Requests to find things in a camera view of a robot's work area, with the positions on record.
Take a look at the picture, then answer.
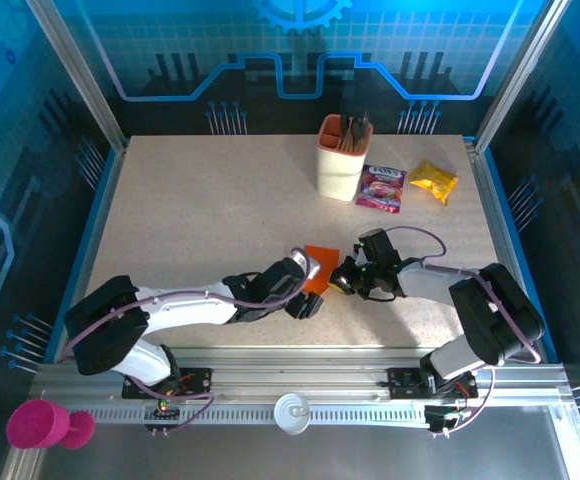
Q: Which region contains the purple berries candy bag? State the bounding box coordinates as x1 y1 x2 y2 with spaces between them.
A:
354 163 408 215

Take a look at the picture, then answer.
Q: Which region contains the cream utensil holder orange rim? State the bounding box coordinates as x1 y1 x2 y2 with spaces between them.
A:
315 113 374 202

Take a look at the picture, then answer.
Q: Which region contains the white round cap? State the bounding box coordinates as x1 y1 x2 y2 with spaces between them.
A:
273 392 313 436

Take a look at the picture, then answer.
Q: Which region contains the yellow foil snack bag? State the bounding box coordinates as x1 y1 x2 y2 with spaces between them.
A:
408 158 460 207

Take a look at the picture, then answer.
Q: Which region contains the small circuit board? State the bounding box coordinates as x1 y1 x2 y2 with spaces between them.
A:
423 403 471 434
142 394 181 419

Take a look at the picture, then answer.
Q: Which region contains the grey metal shelf plate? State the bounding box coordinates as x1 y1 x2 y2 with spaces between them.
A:
0 404 580 480

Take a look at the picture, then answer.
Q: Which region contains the pink plastic goblet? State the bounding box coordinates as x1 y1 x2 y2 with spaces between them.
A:
6 398 96 451

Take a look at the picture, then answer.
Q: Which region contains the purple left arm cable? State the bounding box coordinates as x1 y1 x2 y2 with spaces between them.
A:
61 246 314 436

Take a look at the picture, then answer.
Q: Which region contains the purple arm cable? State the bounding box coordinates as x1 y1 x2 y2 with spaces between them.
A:
384 225 544 436
61 246 314 436

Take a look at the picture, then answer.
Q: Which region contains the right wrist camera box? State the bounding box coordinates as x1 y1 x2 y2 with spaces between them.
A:
352 227 402 271

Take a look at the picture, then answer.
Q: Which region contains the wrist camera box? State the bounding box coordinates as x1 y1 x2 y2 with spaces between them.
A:
257 246 324 296
352 227 402 271

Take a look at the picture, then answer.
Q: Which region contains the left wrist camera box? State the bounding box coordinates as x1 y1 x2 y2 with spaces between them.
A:
257 246 324 296

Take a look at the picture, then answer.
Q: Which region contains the aluminium front rail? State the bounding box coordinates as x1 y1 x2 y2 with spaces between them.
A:
32 347 571 407

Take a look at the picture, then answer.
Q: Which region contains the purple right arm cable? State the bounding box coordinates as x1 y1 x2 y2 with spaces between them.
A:
384 225 544 436

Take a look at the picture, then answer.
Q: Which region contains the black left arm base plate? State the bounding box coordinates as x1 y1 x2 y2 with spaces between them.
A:
121 366 213 401

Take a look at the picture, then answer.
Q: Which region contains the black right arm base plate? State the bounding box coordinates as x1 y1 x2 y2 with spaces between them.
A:
387 364 479 400

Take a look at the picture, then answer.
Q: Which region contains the white slotted cable duct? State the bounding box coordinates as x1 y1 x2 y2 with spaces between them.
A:
87 402 434 427

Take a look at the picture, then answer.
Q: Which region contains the aluminium side rail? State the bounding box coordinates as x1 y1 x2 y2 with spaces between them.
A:
52 137 130 364
462 137 559 364

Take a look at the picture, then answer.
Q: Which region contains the aluminium frame post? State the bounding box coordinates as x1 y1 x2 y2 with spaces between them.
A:
24 0 130 154
473 0 574 154

